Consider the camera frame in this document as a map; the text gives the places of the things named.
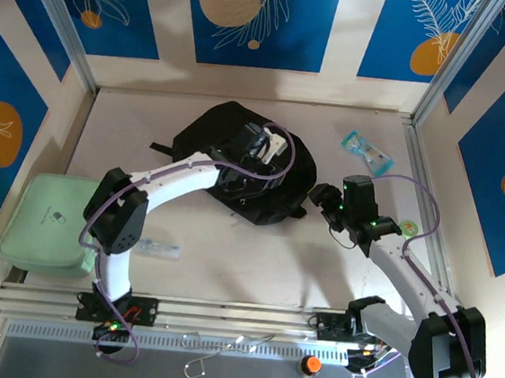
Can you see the black backpack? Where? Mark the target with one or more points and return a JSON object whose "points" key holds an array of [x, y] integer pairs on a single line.
{"points": [[195, 133]]}

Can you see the small clear plastic packet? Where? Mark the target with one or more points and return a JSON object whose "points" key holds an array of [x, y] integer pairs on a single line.
{"points": [[160, 249]]}

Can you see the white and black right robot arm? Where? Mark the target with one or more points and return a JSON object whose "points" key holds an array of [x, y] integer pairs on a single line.
{"points": [[406, 273]]}

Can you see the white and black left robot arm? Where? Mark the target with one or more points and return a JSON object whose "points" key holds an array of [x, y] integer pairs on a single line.
{"points": [[177, 178]]}

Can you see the mint green pencil case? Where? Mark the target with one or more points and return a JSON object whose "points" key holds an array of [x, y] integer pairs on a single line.
{"points": [[50, 222]]}

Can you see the round green sticker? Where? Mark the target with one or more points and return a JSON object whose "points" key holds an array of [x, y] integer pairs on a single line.
{"points": [[408, 228]]}

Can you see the light blue plastic packet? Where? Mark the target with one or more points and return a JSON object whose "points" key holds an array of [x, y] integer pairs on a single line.
{"points": [[369, 154]]}

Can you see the black right base connector block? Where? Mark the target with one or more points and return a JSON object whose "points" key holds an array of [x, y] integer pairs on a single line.
{"points": [[365, 361]]}

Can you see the black base connector block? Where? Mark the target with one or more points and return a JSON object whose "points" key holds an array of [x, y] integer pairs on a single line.
{"points": [[365, 361], [108, 331]]}

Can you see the orange emergency stop button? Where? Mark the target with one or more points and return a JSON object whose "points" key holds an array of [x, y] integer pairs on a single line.
{"points": [[311, 364]]}

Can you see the black left base connector block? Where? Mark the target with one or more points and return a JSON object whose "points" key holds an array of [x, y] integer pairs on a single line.
{"points": [[108, 331]]}

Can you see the aluminium side rail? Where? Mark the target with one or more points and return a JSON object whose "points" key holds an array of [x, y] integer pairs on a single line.
{"points": [[421, 170]]}

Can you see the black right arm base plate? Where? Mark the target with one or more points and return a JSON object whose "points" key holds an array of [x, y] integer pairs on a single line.
{"points": [[333, 326]]}

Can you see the aluminium table edge rail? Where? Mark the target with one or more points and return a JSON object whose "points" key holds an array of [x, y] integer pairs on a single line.
{"points": [[244, 314]]}

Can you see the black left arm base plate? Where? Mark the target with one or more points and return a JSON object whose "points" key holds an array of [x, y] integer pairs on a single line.
{"points": [[145, 311]]}

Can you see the aluminium frame post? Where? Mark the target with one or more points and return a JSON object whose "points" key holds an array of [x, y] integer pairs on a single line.
{"points": [[455, 61], [66, 25]]}

